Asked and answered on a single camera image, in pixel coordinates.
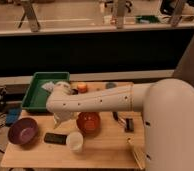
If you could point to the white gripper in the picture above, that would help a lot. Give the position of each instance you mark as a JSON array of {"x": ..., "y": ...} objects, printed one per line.
[{"x": 62, "y": 117}]

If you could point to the black eraser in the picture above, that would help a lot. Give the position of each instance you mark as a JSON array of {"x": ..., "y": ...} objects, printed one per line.
[{"x": 55, "y": 138}]

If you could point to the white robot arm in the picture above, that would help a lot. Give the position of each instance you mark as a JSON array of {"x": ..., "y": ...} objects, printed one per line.
[{"x": 168, "y": 114}]

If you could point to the white paper cup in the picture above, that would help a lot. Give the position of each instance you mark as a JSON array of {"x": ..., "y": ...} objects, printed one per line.
[{"x": 75, "y": 141}]

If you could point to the green plastic tray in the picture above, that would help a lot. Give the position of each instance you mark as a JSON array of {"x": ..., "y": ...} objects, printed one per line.
[{"x": 35, "y": 98}]

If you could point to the orange bowl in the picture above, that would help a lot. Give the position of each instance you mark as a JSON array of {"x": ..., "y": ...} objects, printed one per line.
[{"x": 88, "y": 122}]

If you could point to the white cloth in tray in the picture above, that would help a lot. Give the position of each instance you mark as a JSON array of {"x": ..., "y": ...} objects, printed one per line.
[{"x": 49, "y": 86}]

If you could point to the orange block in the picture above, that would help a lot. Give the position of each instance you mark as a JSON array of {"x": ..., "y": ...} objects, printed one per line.
[{"x": 82, "y": 87}]

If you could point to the purple bowl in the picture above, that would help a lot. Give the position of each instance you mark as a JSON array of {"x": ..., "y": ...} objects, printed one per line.
[{"x": 23, "y": 131}]

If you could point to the blue box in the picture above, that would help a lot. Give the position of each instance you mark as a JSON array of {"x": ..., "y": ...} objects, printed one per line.
[{"x": 12, "y": 116}]

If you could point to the beige wooden tool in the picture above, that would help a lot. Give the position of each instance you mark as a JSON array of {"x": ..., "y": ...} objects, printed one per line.
[{"x": 138, "y": 154}]

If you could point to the black handled brush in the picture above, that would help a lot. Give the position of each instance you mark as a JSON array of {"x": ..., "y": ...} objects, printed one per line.
[{"x": 126, "y": 123}]

